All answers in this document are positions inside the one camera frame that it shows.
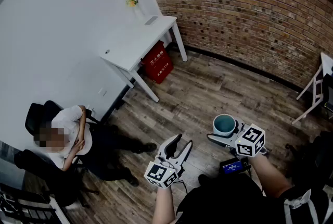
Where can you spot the small blue screen monitor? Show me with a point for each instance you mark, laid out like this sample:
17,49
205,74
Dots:
231,167

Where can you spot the grey pad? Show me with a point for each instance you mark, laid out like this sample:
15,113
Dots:
151,20

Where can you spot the person's left forearm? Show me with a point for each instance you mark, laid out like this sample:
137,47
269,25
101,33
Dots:
162,204

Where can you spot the teal ceramic mug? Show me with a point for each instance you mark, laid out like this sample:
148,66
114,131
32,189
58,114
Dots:
223,125

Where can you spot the white table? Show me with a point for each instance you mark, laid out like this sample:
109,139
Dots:
138,43

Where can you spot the person's right forearm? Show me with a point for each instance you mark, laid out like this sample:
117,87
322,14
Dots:
270,176

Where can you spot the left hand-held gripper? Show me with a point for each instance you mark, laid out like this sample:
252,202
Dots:
161,174

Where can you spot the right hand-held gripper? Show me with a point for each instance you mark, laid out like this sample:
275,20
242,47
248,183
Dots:
249,141

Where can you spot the person's black clothing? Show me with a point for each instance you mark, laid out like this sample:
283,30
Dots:
221,202

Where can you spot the white wooden stand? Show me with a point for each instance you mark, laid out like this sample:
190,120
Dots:
318,85

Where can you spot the red box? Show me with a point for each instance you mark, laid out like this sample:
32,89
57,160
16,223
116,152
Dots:
157,64

